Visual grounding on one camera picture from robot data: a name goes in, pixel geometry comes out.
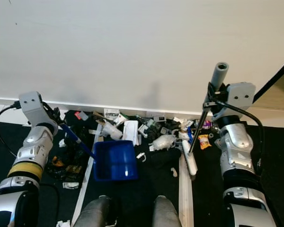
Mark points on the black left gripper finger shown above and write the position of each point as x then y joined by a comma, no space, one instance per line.
61,122
57,127

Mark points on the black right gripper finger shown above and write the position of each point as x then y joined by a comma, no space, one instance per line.
217,89
210,92

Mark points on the blue plastic dustpan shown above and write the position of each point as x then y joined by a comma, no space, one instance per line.
116,165

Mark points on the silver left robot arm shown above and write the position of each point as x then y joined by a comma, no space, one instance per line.
33,146

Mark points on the small red packet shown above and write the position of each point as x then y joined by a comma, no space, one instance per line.
81,115

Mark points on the black plastic bag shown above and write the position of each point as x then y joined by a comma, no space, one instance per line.
66,163

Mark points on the brown wooden stick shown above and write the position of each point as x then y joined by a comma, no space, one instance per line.
99,116

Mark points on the white baseboard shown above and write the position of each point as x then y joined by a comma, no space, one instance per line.
4,101

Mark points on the orange snack wrapper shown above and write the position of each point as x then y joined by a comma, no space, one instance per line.
204,142

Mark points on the white label card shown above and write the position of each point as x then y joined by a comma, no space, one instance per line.
111,113

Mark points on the white paper cup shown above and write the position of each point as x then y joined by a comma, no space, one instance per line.
112,131

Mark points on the small flat white wrapper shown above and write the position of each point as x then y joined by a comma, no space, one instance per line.
71,185

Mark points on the thin white wooden strip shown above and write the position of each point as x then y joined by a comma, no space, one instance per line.
84,189

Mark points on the crumpled white plastic bag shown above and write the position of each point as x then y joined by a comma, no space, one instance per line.
162,143

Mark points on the flat white box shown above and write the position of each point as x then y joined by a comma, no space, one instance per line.
130,132

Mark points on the small white box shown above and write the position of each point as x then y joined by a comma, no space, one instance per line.
143,129

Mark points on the black cloth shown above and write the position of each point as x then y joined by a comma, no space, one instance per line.
163,158

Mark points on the black carpet mat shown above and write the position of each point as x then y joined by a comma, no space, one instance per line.
283,156

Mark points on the small white plastic hook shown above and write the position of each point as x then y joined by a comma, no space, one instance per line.
174,171
141,156

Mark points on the grey left robot leg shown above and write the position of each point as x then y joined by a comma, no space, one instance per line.
98,213

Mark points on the grey robot leg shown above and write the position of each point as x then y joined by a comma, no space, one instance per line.
98,213
166,213

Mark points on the wide white wooden strip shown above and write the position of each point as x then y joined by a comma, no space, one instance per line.
186,198

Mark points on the grey right robot leg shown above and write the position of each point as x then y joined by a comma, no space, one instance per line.
166,213

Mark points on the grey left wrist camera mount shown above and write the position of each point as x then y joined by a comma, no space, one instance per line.
32,106

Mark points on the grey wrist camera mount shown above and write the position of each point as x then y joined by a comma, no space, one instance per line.
32,106
240,97

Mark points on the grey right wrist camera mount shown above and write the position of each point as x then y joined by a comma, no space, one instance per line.
240,97

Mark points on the dark door frame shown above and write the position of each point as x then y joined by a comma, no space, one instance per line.
281,90

